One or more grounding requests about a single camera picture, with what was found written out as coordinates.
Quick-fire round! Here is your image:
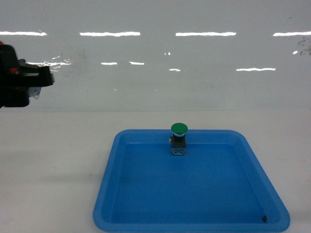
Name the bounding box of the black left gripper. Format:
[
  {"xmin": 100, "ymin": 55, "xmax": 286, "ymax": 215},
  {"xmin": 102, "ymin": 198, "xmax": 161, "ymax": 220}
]
[{"xmin": 0, "ymin": 44, "xmax": 54, "ymax": 108}]

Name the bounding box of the blue plastic tray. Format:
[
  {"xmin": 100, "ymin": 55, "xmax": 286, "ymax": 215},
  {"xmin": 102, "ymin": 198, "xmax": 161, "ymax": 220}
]
[{"xmin": 93, "ymin": 130, "xmax": 291, "ymax": 233}]

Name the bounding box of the green push button switch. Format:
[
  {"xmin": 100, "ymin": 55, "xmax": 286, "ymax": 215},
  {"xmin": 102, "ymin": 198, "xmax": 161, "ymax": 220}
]
[{"xmin": 170, "ymin": 122, "xmax": 188, "ymax": 156}]

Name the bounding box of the red push button switch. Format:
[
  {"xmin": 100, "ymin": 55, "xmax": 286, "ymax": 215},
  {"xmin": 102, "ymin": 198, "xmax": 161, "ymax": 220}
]
[{"xmin": 28, "ymin": 87, "xmax": 42, "ymax": 100}]

